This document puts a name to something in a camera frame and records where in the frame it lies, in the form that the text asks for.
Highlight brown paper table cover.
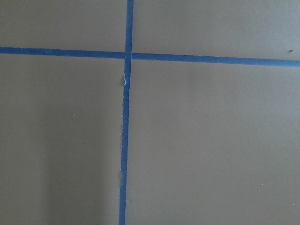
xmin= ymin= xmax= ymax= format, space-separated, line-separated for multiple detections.
xmin=0 ymin=0 xmax=300 ymax=225

